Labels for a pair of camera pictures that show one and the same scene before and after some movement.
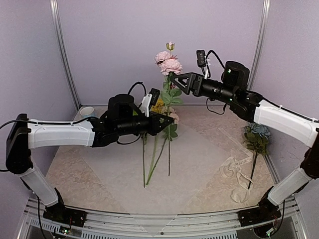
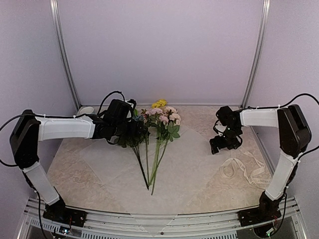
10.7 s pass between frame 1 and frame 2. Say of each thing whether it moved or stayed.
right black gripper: moved
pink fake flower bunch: moved
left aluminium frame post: stayed
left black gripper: moved
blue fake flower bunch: moved
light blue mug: stayed
